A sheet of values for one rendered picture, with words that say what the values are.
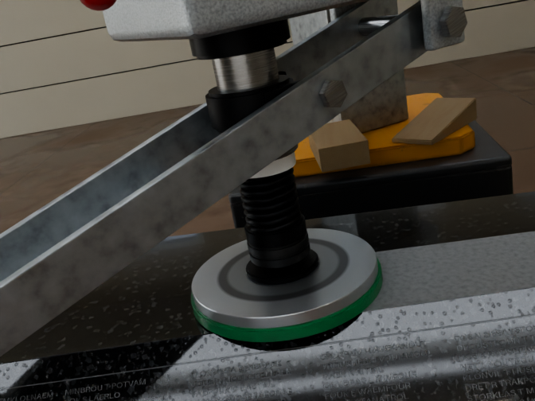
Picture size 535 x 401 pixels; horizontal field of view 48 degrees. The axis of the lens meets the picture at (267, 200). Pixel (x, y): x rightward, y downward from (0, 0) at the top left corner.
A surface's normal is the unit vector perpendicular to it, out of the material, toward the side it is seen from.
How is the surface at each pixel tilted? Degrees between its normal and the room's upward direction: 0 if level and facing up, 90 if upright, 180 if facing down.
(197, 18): 90
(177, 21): 90
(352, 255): 0
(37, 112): 90
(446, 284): 0
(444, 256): 0
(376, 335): 45
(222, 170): 90
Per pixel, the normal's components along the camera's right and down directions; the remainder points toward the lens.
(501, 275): -0.18, -0.93
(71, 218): 0.51, 0.21
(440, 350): -0.14, -0.41
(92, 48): -0.04, 0.35
